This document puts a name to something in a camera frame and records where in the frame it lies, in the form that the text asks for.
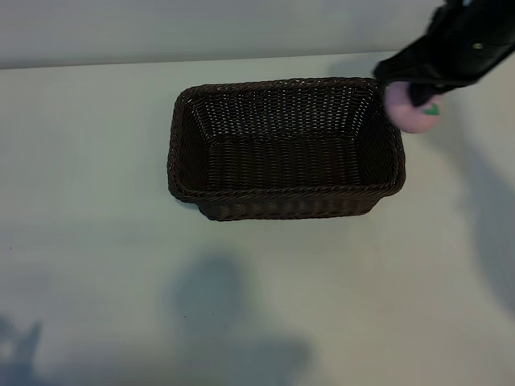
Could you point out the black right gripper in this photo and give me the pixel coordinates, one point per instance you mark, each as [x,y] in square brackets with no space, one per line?
[442,64]

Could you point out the pink peach with green leaf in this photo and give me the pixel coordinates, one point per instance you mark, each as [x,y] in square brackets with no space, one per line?
[406,116]

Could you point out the dark brown wicker basket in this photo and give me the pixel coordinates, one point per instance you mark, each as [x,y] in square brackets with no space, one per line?
[281,161]

